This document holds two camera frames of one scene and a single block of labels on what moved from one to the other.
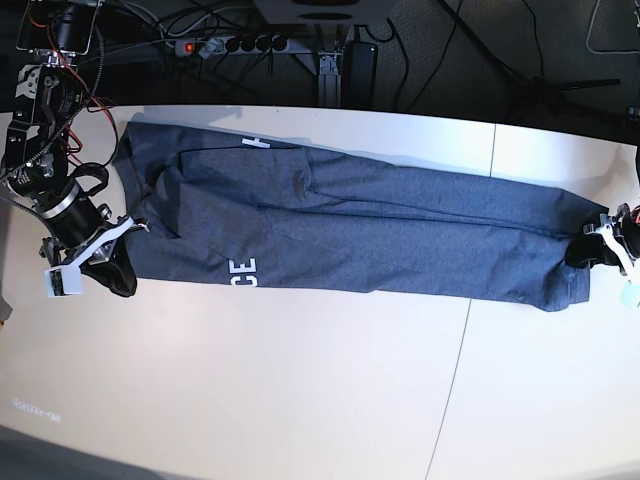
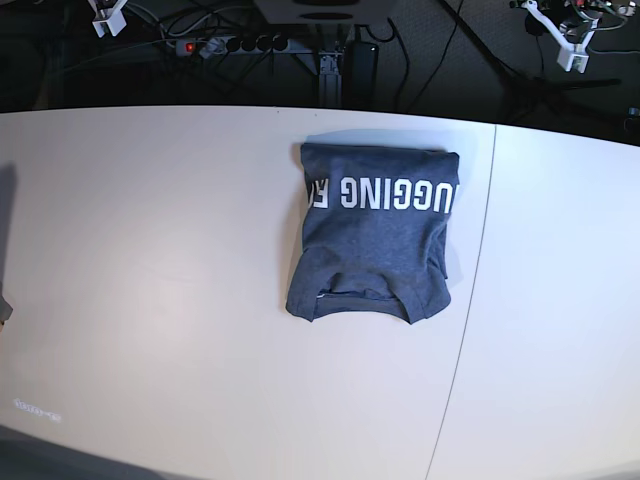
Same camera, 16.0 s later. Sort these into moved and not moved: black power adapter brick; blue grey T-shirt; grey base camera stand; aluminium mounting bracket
Moved: blue grey T-shirt
Not moved: aluminium mounting bracket; black power adapter brick; grey base camera stand
